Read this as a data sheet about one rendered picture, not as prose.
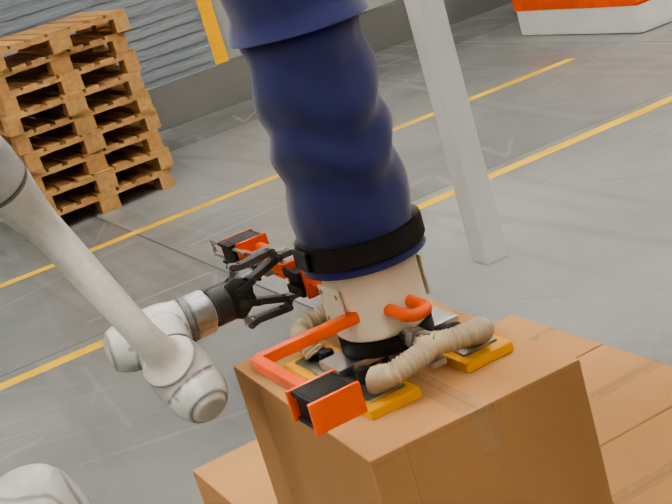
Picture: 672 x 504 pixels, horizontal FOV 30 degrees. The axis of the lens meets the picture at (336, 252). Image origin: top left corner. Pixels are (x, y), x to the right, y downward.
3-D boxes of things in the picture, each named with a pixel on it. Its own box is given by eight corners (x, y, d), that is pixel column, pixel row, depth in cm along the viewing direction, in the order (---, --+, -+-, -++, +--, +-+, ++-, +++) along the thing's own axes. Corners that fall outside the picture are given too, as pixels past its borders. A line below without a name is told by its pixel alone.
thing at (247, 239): (272, 253, 271) (265, 232, 270) (242, 266, 268) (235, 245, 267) (257, 248, 278) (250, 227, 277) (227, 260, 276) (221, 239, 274)
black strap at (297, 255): (450, 231, 211) (444, 209, 210) (332, 284, 202) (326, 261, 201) (385, 215, 231) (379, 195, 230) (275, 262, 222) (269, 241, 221)
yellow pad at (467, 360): (515, 350, 214) (508, 324, 212) (468, 374, 210) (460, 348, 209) (414, 313, 244) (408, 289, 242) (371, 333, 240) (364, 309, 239)
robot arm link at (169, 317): (174, 327, 244) (205, 366, 235) (101, 360, 238) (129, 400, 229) (166, 285, 237) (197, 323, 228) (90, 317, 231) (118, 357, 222)
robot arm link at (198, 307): (182, 338, 242) (209, 326, 244) (198, 348, 234) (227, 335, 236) (167, 295, 239) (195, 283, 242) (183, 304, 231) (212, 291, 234)
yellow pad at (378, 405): (423, 397, 207) (416, 370, 205) (372, 422, 203) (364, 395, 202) (331, 352, 237) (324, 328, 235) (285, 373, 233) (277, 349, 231)
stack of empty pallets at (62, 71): (185, 182, 908) (127, 7, 871) (42, 238, 867) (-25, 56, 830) (132, 168, 1022) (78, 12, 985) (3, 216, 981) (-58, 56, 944)
